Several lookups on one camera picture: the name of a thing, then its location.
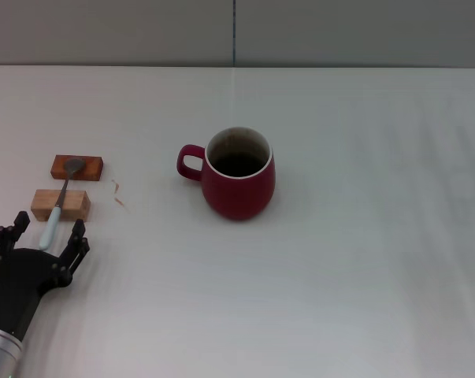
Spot light tan wooden block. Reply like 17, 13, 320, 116
30, 188, 91, 223

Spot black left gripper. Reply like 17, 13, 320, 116
0, 211, 91, 342

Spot reddish brown wooden block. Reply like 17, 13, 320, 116
50, 154, 105, 182

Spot red ceramic coffee cup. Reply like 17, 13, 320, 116
176, 126, 276, 221

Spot spoon with light blue handle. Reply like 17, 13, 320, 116
39, 157, 85, 252

